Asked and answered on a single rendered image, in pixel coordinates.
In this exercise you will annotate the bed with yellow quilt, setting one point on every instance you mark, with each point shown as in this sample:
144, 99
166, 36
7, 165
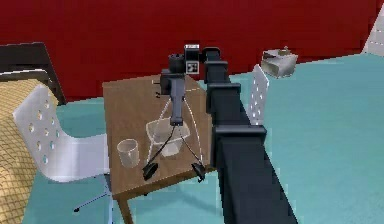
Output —
13, 140

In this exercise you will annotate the brown wooden table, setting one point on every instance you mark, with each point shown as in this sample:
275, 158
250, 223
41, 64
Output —
133, 110

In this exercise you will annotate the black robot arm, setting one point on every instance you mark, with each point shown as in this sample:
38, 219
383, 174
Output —
246, 173

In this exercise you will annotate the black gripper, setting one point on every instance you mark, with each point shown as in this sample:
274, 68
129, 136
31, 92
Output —
177, 96

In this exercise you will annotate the white panel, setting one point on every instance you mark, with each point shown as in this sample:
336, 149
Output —
376, 36

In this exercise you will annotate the clear glass cup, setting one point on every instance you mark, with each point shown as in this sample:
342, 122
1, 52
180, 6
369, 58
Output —
128, 153

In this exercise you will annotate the clear glass bowl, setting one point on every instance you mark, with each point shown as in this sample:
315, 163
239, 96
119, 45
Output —
158, 131

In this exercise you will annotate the white chair with holes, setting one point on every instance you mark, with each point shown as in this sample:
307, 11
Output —
66, 156
258, 96

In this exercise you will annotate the grey box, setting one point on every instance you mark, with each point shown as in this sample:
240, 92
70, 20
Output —
280, 65

